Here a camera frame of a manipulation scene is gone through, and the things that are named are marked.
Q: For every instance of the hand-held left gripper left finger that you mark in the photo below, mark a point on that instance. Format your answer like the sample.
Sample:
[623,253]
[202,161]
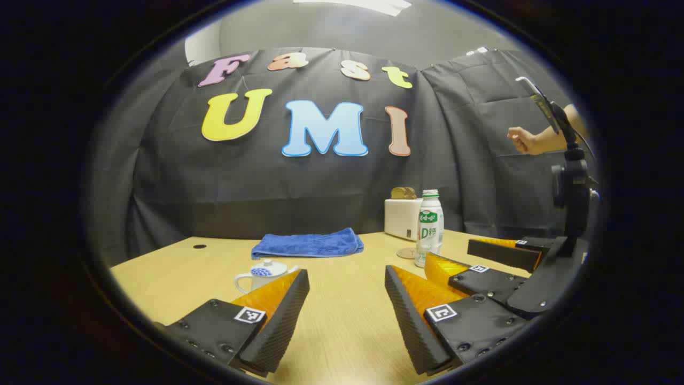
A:
[283,326]

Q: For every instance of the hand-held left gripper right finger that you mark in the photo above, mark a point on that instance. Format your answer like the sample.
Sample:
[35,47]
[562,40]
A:
[409,326]

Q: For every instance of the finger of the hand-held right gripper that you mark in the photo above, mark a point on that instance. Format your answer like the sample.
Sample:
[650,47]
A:
[502,255]
[491,283]

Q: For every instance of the white teacup with blue print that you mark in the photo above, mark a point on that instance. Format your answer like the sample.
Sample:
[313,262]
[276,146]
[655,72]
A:
[259,284]

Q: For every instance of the round wooden coaster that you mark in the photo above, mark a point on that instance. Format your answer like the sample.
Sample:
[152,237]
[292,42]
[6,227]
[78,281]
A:
[406,253]

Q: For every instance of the white green label water bottle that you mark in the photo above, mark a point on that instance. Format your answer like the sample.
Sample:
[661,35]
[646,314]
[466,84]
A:
[430,230]

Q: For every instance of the blue folded towel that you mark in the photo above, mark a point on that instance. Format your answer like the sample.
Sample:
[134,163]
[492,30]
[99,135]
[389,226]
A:
[307,244]

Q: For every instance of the white toaster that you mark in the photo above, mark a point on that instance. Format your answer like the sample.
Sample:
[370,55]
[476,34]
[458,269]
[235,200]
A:
[401,219]

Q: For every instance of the brown bread slice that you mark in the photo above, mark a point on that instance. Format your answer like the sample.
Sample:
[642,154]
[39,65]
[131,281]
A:
[398,193]
[412,193]

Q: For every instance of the black backdrop cloth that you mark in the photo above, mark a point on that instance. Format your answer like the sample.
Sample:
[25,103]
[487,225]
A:
[267,187]

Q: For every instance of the small ceiling light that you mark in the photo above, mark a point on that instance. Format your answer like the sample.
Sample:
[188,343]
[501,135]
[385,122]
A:
[477,51]

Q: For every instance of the long ceiling light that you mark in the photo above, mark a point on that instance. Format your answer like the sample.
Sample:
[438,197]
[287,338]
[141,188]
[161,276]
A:
[368,5]

